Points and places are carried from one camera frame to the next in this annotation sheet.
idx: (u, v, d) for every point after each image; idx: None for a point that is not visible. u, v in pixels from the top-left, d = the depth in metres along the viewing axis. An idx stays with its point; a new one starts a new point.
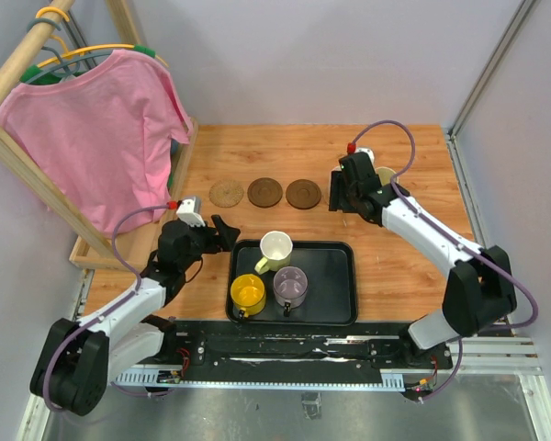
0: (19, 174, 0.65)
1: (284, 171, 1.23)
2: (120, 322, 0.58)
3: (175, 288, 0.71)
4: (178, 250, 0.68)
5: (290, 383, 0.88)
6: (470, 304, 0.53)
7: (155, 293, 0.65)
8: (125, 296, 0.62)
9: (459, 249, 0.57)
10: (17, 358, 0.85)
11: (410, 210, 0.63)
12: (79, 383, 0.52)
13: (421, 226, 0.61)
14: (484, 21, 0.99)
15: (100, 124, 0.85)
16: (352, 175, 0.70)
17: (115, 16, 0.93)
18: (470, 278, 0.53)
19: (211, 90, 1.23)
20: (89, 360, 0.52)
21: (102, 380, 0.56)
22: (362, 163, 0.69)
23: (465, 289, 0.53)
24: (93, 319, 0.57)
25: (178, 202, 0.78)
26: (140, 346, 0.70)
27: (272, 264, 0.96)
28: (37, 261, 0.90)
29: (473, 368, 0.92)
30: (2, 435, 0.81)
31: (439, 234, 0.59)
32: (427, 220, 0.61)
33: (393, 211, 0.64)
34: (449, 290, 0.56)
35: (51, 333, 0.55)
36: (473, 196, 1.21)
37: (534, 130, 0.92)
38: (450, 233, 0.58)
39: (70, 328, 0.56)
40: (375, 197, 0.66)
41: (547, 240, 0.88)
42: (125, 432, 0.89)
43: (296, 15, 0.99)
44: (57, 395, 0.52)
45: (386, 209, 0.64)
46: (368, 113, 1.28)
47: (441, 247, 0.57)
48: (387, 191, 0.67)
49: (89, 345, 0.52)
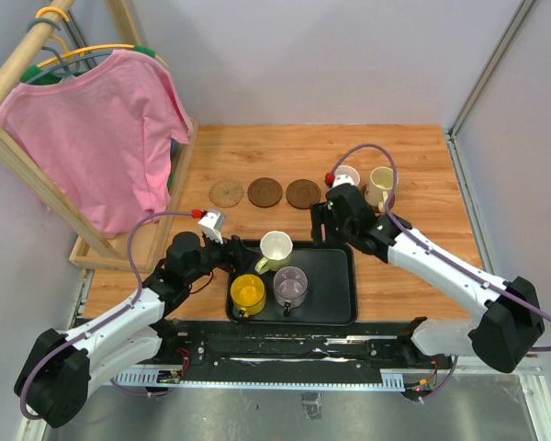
0: (19, 174, 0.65)
1: (284, 171, 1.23)
2: (106, 339, 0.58)
3: (176, 301, 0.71)
4: (185, 263, 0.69)
5: (290, 383, 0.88)
6: (506, 345, 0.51)
7: (151, 309, 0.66)
8: (120, 309, 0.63)
9: (486, 288, 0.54)
10: (17, 358, 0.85)
11: (420, 246, 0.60)
12: (56, 400, 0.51)
13: (439, 265, 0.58)
14: (484, 21, 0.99)
15: (100, 124, 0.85)
16: (343, 210, 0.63)
17: (115, 16, 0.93)
18: (505, 320, 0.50)
19: (211, 90, 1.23)
20: (66, 379, 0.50)
21: (80, 396, 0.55)
22: (354, 197, 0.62)
23: (501, 333, 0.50)
24: (79, 334, 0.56)
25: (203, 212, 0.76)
26: (131, 356, 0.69)
27: (272, 264, 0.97)
28: (36, 261, 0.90)
29: (474, 368, 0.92)
30: (2, 435, 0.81)
31: (459, 272, 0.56)
32: (441, 256, 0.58)
33: (402, 250, 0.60)
34: (481, 333, 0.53)
35: (38, 344, 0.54)
36: (473, 196, 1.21)
37: (534, 130, 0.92)
38: (472, 271, 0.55)
39: (56, 341, 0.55)
40: (376, 234, 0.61)
41: (547, 241, 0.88)
42: (125, 431, 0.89)
43: (295, 15, 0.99)
44: (34, 405, 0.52)
45: (392, 248, 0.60)
46: (368, 113, 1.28)
47: (465, 287, 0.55)
48: (387, 224, 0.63)
49: (69, 365, 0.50)
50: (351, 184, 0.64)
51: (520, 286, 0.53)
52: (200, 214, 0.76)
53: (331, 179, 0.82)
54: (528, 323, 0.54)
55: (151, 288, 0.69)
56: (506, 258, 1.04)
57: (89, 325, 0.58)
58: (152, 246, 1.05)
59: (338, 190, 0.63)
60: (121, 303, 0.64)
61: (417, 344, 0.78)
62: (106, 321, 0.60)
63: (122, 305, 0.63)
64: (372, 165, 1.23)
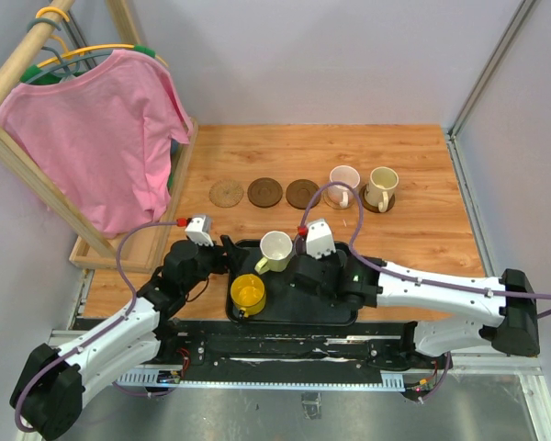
0: (20, 174, 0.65)
1: (284, 172, 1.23)
2: (99, 353, 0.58)
3: (172, 309, 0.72)
4: (183, 271, 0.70)
5: (290, 383, 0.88)
6: (533, 336, 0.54)
7: (146, 318, 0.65)
8: (114, 321, 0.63)
9: (489, 296, 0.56)
10: (18, 357, 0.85)
11: (410, 280, 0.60)
12: (50, 413, 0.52)
13: (434, 292, 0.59)
14: (485, 22, 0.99)
15: (100, 124, 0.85)
16: (309, 282, 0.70)
17: (115, 16, 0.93)
18: (522, 319, 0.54)
19: (211, 90, 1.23)
20: (60, 395, 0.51)
21: (74, 408, 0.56)
22: (308, 265, 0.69)
23: (527, 331, 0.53)
24: (72, 349, 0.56)
25: (187, 220, 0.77)
26: (129, 361, 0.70)
27: (271, 264, 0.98)
28: (37, 263, 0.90)
29: (474, 368, 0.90)
30: (2, 436, 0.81)
31: (458, 291, 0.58)
32: (432, 284, 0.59)
33: (391, 290, 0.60)
34: (509, 337, 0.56)
35: (31, 358, 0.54)
36: (473, 196, 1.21)
37: (534, 131, 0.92)
38: (470, 287, 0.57)
39: (50, 355, 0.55)
40: (353, 287, 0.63)
41: (548, 240, 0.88)
42: (125, 431, 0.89)
43: (296, 15, 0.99)
44: (28, 417, 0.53)
45: (380, 296, 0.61)
46: (367, 112, 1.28)
47: (472, 303, 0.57)
48: (360, 272, 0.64)
49: (61, 381, 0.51)
50: (304, 257, 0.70)
51: (513, 278, 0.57)
52: (186, 222, 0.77)
53: (305, 233, 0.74)
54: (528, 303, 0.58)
55: (147, 298, 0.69)
56: (507, 258, 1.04)
57: (83, 338, 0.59)
58: (152, 247, 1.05)
59: (292, 269, 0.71)
60: (115, 315, 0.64)
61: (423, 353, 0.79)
62: (99, 333, 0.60)
63: (116, 316, 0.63)
64: (372, 165, 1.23)
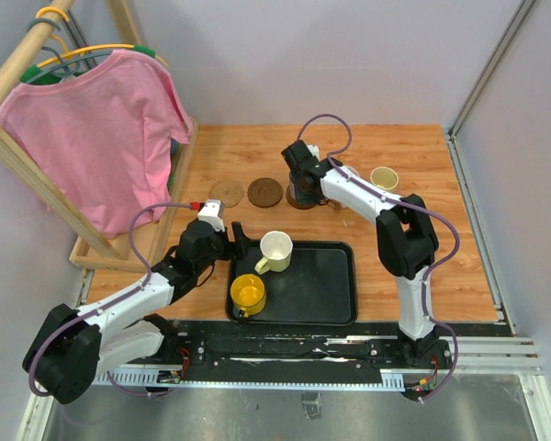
0: (19, 174, 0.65)
1: (284, 171, 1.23)
2: (118, 317, 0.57)
3: (185, 287, 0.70)
4: (198, 249, 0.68)
5: (290, 383, 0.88)
6: (393, 243, 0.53)
7: (161, 291, 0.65)
8: (130, 289, 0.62)
9: (383, 201, 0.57)
10: (17, 356, 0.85)
11: (342, 176, 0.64)
12: (65, 375, 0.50)
13: (354, 187, 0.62)
14: (484, 22, 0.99)
15: (100, 124, 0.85)
16: (292, 165, 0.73)
17: (114, 16, 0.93)
18: (391, 220, 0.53)
19: (211, 90, 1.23)
20: (78, 355, 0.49)
21: (89, 373, 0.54)
22: (299, 149, 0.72)
23: (389, 233, 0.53)
24: (92, 310, 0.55)
25: (201, 203, 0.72)
26: (135, 346, 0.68)
27: (272, 264, 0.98)
28: (37, 261, 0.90)
29: (473, 368, 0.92)
30: (2, 435, 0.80)
31: (366, 191, 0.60)
32: (357, 183, 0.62)
33: (329, 181, 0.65)
34: (379, 239, 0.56)
35: (49, 318, 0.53)
36: (473, 196, 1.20)
37: (534, 130, 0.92)
38: (376, 189, 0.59)
39: (68, 315, 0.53)
40: (312, 171, 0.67)
41: (548, 239, 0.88)
42: (125, 430, 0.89)
43: (296, 15, 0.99)
44: (42, 378, 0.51)
45: (322, 180, 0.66)
46: (366, 113, 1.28)
47: (368, 202, 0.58)
48: (323, 164, 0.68)
49: (80, 340, 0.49)
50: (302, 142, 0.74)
51: (412, 199, 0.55)
52: (199, 207, 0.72)
53: None
54: (421, 233, 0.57)
55: (161, 273, 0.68)
56: (507, 258, 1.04)
57: (101, 302, 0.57)
58: (152, 245, 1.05)
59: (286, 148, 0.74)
60: (131, 284, 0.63)
61: (405, 332, 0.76)
62: (118, 299, 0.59)
63: (133, 286, 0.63)
64: (372, 165, 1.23)
